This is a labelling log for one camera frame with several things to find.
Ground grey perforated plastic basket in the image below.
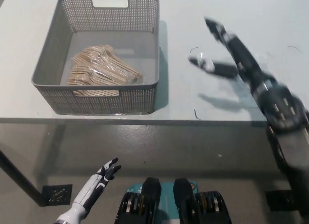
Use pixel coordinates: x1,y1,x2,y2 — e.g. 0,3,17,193
31,0,160,115

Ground clear bag of wooden forks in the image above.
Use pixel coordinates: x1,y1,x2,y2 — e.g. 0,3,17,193
65,44,145,97

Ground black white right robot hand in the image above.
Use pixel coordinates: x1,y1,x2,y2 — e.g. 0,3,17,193
188,16,276,91

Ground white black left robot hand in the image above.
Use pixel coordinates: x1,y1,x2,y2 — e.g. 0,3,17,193
71,157,122,210

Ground black teal robot torso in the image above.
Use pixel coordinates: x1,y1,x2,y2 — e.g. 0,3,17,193
115,177,232,224

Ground black metal table leg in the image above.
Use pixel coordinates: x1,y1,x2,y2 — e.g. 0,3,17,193
0,148,50,207

